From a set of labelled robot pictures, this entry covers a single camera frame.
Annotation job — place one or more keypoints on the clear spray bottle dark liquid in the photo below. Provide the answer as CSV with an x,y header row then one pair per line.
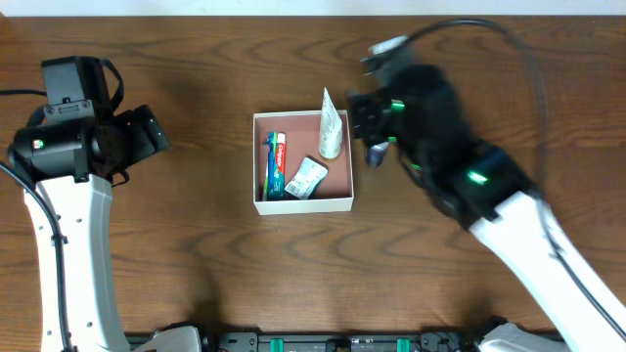
x,y
376,154

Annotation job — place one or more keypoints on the red green toothpaste tube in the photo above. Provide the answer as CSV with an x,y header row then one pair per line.
x,y
279,173

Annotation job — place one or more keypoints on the white box with pink interior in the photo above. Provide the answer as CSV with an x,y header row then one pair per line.
x,y
336,191

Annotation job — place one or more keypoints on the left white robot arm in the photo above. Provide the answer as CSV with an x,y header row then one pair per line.
x,y
66,167

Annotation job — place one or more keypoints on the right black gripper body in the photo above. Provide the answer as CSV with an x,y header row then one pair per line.
x,y
371,120

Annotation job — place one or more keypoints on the white cream tube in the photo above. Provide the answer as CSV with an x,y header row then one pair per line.
x,y
330,135

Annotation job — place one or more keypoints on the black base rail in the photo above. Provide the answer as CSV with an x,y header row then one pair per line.
x,y
249,341

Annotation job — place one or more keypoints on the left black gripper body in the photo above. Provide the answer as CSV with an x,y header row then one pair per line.
x,y
148,135

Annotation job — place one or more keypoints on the green and white small packet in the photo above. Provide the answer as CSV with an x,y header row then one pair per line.
x,y
307,178

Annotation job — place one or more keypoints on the blue toothbrush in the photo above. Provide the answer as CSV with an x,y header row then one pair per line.
x,y
271,143

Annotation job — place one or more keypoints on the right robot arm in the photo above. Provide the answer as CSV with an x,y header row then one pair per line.
x,y
482,188

